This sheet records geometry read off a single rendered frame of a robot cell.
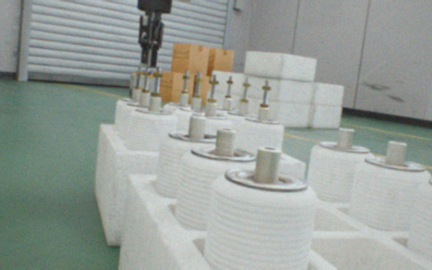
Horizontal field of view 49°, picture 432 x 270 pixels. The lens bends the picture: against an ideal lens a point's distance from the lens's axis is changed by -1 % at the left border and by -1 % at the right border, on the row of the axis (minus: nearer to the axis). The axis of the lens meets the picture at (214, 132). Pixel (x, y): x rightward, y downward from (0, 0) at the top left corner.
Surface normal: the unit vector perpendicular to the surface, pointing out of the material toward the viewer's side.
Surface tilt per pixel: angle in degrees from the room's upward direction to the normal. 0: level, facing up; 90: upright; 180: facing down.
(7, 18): 90
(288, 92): 90
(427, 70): 90
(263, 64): 90
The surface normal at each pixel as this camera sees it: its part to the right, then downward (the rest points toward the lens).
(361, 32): -0.76, 0.00
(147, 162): 0.30, 0.15
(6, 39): 0.64, 0.17
